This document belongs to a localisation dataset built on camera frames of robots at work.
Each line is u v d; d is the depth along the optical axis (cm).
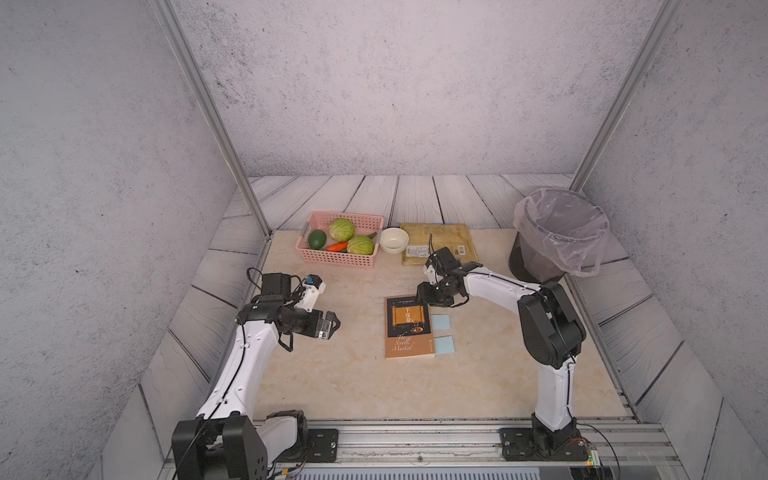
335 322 76
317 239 114
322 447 73
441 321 94
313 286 74
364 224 119
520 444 73
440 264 80
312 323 71
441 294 83
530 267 104
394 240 114
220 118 90
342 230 113
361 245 107
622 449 73
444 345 89
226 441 38
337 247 113
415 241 111
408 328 92
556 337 54
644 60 77
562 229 99
